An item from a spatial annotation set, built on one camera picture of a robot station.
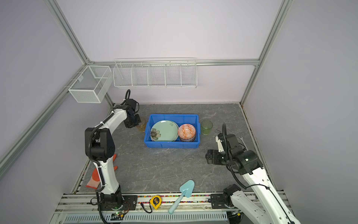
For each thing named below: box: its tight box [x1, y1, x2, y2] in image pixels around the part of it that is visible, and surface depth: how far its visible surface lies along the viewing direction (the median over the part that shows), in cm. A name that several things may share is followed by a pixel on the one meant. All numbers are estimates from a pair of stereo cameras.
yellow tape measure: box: [149, 195, 162, 210], surface depth 74 cm
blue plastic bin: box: [143, 113, 201, 149], surface depth 98 cm
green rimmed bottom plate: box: [150, 119, 179, 142], surface depth 101 cm
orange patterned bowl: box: [178, 123, 197, 142], surface depth 93 cm
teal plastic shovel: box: [168, 179, 195, 215], surface depth 79 cm
